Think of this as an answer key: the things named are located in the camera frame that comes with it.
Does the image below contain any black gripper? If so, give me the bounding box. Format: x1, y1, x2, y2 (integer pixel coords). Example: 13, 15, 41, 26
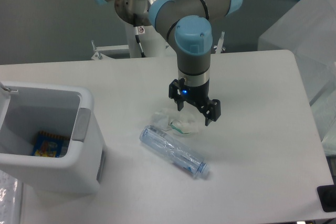
169, 79, 221, 126

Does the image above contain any clear plastic wrapper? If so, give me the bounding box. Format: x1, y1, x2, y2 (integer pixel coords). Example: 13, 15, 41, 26
150, 108, 199, 136

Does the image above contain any clear plastic water bottle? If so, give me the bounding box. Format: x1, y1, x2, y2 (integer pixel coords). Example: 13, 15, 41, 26
139, 125, 210, 179

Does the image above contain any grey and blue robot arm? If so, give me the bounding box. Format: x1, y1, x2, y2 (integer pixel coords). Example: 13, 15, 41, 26
96, 0, 243, 124

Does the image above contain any white trash can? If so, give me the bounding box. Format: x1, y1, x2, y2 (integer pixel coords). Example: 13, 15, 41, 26
1, 81, 106, 194

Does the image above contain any translucent white plastic box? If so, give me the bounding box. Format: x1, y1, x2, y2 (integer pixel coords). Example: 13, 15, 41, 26
257, 0, 336, 106

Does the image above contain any blue yellow snack packet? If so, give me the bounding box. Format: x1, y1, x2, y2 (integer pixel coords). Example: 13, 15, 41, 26
31, 131, 69, 158

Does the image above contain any black device at edge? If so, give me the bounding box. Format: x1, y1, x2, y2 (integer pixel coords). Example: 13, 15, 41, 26
317, 185, 335, 212

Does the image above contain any clear plastic sheet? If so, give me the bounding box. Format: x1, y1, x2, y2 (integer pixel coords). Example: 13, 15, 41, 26
1, 171, 23, 223

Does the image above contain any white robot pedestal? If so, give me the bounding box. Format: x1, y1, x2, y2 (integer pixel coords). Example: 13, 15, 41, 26
124, 23, 166, 57

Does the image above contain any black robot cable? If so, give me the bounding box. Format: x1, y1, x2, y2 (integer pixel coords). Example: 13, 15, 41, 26
132, 13, 146, 58

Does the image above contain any white base frame bracket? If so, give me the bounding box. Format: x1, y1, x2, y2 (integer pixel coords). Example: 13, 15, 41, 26
91, 31, 226, 60

